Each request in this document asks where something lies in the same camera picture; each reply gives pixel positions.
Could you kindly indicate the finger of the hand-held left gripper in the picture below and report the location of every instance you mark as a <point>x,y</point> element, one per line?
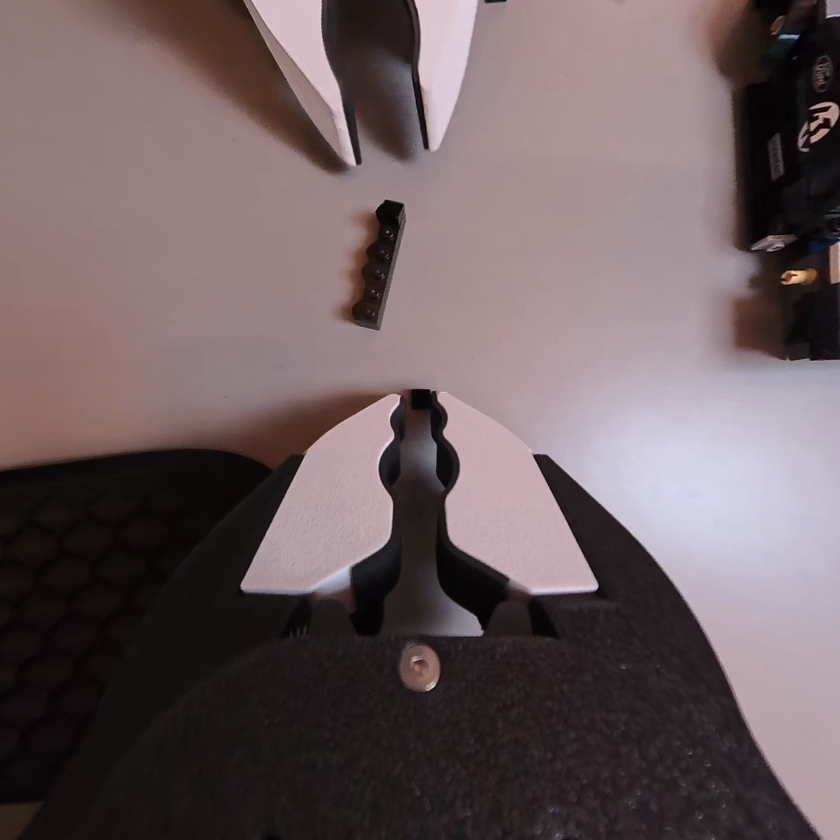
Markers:
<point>302,66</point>
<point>449,59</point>

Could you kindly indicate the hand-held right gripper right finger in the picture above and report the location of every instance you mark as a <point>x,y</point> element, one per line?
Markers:
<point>519,505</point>

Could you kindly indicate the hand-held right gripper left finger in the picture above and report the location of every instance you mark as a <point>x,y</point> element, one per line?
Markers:
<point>322,505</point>

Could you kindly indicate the small black lego piece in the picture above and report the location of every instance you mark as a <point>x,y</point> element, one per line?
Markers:
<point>421,398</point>

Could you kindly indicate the long black lego plate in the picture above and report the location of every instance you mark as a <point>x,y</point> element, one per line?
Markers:
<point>378,269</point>

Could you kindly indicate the black lego car model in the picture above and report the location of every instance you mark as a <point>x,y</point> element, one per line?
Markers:
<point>794,171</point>

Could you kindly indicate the black mesh pad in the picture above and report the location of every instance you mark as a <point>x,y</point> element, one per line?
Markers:
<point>79,591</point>

